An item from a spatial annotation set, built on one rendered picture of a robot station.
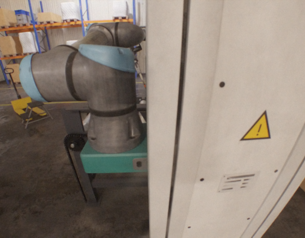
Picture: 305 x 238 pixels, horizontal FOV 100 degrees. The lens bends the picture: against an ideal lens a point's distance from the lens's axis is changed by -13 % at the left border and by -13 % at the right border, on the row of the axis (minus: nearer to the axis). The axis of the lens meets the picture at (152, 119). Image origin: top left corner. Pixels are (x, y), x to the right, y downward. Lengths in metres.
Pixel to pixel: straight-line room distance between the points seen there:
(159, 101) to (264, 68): 0.14
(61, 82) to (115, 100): 0.12
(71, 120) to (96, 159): 0.98
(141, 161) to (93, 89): 0.19
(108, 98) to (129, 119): 0.07
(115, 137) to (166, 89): 0.20
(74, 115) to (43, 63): 0.95
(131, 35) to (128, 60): 0.41
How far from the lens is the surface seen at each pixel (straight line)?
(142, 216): 1.79
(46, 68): 0.37
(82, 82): 0.32
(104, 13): 10.57
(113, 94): 0.31
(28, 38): 10.74
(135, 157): 0.35
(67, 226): 1.93
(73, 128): 1.36
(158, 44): 0.17
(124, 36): 0.71
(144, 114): 1.19
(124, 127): 0.34
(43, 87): 0.37
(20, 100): 5.74
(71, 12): 9.62
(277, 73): 0.25
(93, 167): 0.39
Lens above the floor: 1.56
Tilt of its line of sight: 26 degrees down
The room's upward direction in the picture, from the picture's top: straight up
